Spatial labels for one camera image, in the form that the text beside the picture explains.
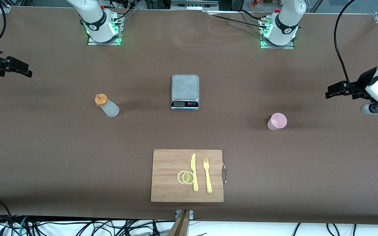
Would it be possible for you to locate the clear sauce bottle orange cap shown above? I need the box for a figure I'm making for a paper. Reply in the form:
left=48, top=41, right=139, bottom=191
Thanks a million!
left=95, top=94, right=120, bottom=118

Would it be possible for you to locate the teal floor cable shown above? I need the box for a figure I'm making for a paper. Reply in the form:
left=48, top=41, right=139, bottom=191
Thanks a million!
left=18, top=216, right=29, bottom=236

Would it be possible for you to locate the colourful toy food pile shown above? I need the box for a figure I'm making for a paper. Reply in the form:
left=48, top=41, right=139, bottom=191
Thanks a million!
left=250, top=0, right=275, bottom=9

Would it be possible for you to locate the silver digital kitchen scale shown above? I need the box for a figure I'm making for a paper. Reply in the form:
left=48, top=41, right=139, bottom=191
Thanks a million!
left=171, top=74, right=200, bottom=111

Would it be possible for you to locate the yellow plastic knife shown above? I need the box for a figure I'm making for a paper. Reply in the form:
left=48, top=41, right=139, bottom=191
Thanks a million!
left=191, top=153, right=199, bottom=192

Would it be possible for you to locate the black cable across table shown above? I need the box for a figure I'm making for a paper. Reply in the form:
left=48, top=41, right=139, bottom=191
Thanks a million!
left=205, top=10, right=270, bottom=28

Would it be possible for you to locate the yellow plastic fork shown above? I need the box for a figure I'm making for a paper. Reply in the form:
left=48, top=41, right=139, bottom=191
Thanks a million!
left=203, top=157, right=212, bottom=193

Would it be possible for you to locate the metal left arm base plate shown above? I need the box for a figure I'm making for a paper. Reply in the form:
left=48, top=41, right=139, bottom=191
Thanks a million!
left=260, top=16, right=295, bottom=49

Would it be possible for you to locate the pink plastic cup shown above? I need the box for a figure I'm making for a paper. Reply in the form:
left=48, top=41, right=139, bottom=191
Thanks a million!
left=267, top=113, right=287, bottom=131

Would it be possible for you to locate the wooden cutting board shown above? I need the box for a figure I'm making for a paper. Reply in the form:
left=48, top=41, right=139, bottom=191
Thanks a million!
left=151, top=149, right=227, bottom=203

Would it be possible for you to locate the grey power strip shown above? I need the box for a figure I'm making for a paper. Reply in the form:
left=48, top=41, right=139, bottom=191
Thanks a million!
left=170, top=0, right=219, bottom=12

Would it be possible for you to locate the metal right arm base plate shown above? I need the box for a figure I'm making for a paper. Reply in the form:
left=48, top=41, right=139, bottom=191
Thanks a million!
left=87, top=13, right=123, bottom=46

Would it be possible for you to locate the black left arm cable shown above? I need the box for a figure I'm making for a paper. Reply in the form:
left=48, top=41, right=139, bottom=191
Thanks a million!
left=334, top=0, right=357, bottom=95

